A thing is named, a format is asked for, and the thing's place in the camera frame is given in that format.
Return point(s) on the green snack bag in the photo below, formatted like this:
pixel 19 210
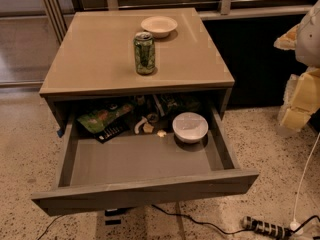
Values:
pixel 97 120

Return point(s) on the small tan food piece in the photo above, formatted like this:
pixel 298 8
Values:
pixel 148 128

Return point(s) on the small pale crumpled piece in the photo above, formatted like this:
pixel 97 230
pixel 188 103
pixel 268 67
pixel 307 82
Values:
pixel 161 133

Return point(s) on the white bowl on cabinet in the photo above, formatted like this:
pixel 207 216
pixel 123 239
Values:
pixel 159 26

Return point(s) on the blue tape piece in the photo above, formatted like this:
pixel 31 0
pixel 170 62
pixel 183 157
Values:
pixel 60 132

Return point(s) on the small white curved object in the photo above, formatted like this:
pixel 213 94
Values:
pixel 139 124

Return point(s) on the green soda can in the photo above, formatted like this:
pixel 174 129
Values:
pixel 144 53

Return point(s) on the black power strip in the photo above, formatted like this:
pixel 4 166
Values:
pixel 265 228

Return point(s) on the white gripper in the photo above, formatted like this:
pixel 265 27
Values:
pixel 309 42

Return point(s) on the black snack packet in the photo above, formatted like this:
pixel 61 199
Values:
pixel 111 131

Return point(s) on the open grey top drawer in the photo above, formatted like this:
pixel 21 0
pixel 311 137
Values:
pixel 136 170

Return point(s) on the dark green chip bag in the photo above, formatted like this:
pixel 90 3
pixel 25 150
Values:
pixel 171 103

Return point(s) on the white bowl in drawer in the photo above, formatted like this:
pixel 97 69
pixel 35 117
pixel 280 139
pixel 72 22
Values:
pixel 190 127

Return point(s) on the grey cabinet with tan top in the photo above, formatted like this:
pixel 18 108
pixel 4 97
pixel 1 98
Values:
pixel 96 59

